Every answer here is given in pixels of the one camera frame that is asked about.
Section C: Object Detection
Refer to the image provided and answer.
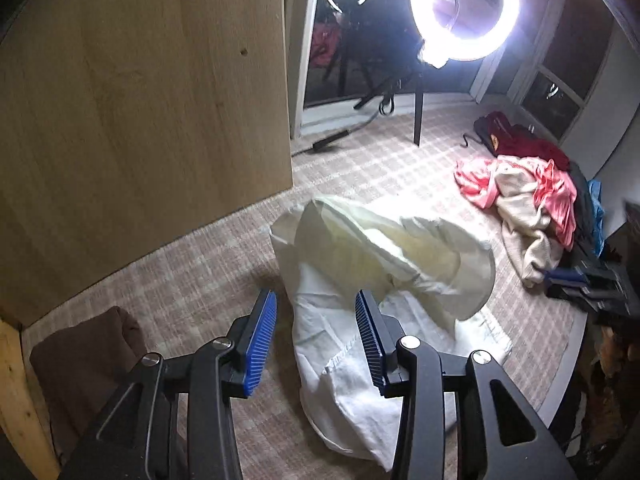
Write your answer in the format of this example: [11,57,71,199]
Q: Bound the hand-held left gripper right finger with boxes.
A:
[356,290,576,480]

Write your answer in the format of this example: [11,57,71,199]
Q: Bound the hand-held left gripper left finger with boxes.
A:
[60,288,277,480]

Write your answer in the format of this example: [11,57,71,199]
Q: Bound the white garment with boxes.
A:
[270,195,513,471]

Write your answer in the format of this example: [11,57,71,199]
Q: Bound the brown cloth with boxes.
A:
[30,305,188,480]

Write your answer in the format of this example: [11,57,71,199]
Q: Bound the beige garment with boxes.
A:
[492,162,566,288]

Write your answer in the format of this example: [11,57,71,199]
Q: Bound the pink garment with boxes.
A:
[453,157,578,251]

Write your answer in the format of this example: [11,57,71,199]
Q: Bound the dark red garment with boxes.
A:
[472,111,571,171]

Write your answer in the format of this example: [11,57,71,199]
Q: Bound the wooden cabinet panel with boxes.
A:
[0,0,293,468]

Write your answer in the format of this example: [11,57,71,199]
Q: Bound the blue garment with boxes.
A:
[587,180,606,256]

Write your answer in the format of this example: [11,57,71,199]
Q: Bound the white framed glass door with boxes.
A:
[285,0,481,138]

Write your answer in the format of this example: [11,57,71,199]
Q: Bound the black cable with handle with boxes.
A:
[292,110,381,156]

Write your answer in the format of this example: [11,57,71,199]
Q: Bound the white window frame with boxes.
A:
[470,0,621,141]

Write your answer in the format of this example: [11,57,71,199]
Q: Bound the ring light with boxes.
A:
[407,0,523,68]

